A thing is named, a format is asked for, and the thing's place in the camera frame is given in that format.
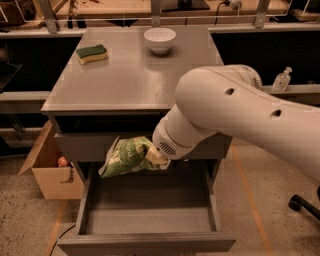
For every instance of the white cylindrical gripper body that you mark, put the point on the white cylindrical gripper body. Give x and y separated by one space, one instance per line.
164 141

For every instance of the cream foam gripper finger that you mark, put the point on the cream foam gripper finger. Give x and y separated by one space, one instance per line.
155 157

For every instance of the green jalapeno chip bag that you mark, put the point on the green jalapeno chip bag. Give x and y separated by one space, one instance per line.
128 156

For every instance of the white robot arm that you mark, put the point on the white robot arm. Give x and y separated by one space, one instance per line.
223 99

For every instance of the open grey middle drawer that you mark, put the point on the open grey middle drawer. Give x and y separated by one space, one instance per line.
149 213

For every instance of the grey top drawer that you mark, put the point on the grey top drawer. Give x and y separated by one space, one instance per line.
93 147

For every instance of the grey drawer cabinet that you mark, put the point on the grey drawer cabinet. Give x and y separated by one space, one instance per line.
131 90

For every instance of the orange object in box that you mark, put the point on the orange object in box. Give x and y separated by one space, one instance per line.
62 162

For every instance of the white ceramic bowl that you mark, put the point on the white ceramic bowl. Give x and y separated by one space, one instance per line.
159 40

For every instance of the cardboard box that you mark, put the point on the cardboard box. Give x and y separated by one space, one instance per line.
61 183

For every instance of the green and yellow sponge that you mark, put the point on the green and yellow sponge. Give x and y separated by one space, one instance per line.
92 53

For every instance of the clear sanitizer pump bottle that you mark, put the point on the clear sanitizer pump bottle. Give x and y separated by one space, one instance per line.
282 80

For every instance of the black office chair base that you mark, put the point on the black office chair base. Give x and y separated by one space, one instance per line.
296 203

